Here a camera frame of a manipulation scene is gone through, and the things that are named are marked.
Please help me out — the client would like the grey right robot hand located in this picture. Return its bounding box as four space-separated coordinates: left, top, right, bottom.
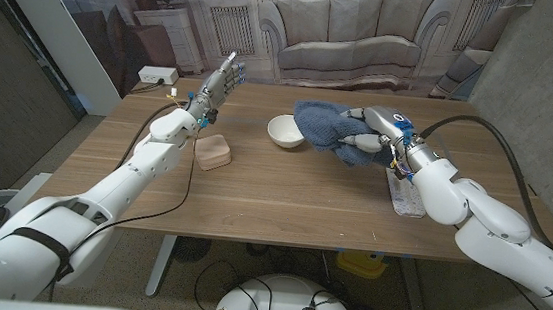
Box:
334 101 457 185

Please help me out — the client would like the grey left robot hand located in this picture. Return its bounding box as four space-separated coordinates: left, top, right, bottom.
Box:
184 47 249 129

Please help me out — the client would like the blue terry towel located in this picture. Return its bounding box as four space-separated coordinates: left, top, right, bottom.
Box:
288 98 400 171

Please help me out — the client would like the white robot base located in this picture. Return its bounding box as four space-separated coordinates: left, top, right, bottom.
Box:
212 268 361 310

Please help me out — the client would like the white ceramic bowl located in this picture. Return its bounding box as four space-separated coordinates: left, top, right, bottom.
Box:
265 112 309 151

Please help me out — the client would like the white power strip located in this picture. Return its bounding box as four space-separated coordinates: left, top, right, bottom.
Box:
136 64 181 87

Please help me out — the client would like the printed living room backdrop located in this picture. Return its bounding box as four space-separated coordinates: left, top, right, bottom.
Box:
19 0 537 133

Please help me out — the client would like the yellow floor object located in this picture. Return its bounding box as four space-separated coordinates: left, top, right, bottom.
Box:
334 250 392 281

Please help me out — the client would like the black round floor fan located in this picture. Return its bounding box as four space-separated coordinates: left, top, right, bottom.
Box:
171 235 213 266

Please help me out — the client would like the white table leg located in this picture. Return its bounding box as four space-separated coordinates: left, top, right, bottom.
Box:
144 232 179 301

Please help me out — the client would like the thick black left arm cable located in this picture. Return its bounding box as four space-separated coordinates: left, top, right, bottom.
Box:
114 94 193 177

